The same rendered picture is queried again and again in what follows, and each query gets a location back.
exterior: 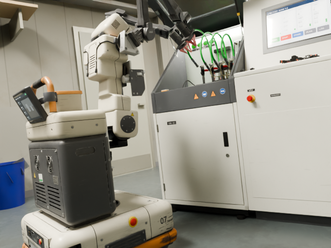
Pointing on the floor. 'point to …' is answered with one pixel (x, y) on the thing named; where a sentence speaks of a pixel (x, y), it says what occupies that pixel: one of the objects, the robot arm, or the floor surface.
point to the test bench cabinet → (242, 211)
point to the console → (285, 128)
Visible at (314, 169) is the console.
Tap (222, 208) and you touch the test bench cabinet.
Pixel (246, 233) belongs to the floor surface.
